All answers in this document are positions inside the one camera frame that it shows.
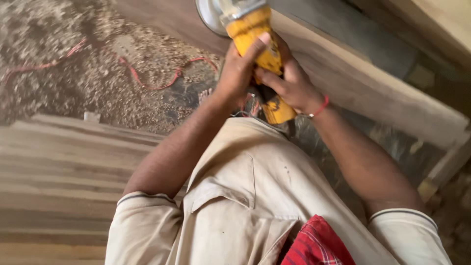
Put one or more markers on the person's left hand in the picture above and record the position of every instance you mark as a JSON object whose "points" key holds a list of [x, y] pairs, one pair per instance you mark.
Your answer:
{"points": [[235, 75]]}

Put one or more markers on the person's right hand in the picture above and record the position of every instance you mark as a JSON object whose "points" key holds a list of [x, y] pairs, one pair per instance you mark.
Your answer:
{"points": [[296, 86]]}

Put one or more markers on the yellow angle grinder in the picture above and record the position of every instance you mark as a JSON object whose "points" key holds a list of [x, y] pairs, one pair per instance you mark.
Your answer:
{"points": [[250, 27]]}

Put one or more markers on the person's foot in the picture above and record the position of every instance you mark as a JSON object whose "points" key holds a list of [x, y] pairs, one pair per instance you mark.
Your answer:
{"points": [[205, 96]]}

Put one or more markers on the large brown wooden board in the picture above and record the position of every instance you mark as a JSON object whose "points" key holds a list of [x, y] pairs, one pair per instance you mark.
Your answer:
{"points": [[368, 86]]}

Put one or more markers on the beige work shirt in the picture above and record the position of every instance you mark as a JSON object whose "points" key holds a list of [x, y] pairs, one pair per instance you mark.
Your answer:
{"points": [[243, 191]]}

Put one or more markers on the small white block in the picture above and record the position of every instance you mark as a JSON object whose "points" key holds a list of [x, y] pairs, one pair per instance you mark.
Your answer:
{"points": [[92, 117]]}

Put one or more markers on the pale wooden beam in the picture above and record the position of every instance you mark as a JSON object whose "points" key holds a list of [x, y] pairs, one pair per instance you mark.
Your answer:
{"points": [[438, 25]]}

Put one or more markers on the red checked cloth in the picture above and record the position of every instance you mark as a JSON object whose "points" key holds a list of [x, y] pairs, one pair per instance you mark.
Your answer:
{"points": [[316, 243]]}

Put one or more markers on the stack of wooden planks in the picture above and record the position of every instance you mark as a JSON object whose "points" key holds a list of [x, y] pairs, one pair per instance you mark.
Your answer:
{"points": [[55, 176]]}

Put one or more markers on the wooden frame post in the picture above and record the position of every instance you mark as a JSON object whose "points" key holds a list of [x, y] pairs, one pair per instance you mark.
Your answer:
{"points": [[447, 165]]}

